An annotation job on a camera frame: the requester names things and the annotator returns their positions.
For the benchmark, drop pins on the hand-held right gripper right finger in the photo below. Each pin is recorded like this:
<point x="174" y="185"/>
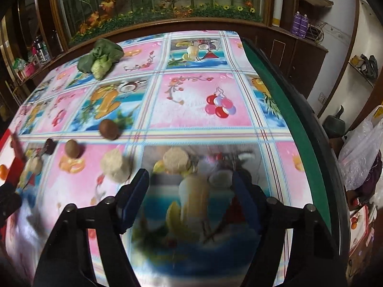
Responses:
<point x="245" y="198"/>

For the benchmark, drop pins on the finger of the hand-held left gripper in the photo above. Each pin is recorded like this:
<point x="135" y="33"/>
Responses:
<point x="7" y="198"/>

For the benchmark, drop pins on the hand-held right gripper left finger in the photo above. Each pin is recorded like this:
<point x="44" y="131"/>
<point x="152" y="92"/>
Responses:
<point x="134" y="200"/>

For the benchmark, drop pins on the orange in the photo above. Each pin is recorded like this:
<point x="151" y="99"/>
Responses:
<point x="2" y="172"/>

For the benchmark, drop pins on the red box white inside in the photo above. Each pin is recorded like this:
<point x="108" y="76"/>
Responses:
<point x="16" y="170"/>

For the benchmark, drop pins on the brown kiwi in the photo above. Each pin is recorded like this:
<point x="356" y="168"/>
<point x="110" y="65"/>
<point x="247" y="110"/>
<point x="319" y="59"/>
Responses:
<point x="109" y="129"/>
<point x="72" y="149"/>

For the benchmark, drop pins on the green felt table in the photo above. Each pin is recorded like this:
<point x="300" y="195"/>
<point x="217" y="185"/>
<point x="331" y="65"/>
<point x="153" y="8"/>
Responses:
<point x="284" y="104"/>

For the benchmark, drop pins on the printed pink tablecloth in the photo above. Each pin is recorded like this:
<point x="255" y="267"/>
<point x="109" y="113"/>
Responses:
<point x="194" y="101"/>

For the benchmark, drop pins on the dark kettle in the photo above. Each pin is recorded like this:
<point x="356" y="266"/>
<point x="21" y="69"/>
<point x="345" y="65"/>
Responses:
<point x="335" y="124"/>

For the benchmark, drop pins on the red printed carton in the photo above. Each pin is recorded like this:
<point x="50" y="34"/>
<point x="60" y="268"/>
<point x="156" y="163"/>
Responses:
<point x="359" y="227"/>

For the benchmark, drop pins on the white plastic bag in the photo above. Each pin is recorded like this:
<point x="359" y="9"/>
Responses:
<point x="362" y="152"/>

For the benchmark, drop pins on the purple cloth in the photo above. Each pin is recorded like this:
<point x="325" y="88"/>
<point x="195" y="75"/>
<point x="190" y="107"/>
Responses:
<point x="372" y="179"/>

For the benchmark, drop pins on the pink container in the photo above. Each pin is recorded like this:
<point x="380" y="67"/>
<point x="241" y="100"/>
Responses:
<point x="28" y="69"/>

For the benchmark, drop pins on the green packet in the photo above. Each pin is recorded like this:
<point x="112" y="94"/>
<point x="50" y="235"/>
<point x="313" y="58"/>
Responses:
<point x="18" y="64"/>

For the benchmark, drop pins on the dark thermos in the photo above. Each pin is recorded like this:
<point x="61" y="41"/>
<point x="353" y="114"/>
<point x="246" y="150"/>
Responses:
<point x="40" y="50"/>

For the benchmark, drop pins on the green bok choy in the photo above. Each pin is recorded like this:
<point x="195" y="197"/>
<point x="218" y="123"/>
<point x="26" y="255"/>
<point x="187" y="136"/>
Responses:
<point x="104" y="50"/>

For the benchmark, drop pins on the purple spray can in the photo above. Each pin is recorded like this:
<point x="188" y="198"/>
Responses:
<point x="297" y="23"/>
<point x="304" y="25"/>

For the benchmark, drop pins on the white yellow rolled poster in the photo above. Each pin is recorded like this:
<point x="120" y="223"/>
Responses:
<point x="279" y="0"/>

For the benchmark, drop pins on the wall socket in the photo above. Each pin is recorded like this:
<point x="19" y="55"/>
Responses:
<point x="322" y="97"/>

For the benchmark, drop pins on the wooden wall shelf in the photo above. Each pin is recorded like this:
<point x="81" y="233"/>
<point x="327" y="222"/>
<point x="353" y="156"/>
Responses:
<point x="315" y="1"/>

